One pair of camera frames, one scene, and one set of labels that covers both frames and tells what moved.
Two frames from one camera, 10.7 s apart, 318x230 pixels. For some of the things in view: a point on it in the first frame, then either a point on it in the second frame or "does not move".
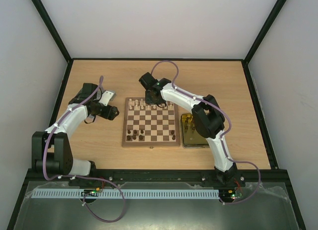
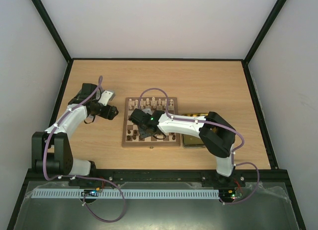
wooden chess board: (148, 124) does not move
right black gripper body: (151, 97) -> (144, 127)
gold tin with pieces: (191, 138) does not move
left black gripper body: (108, 115) does not move
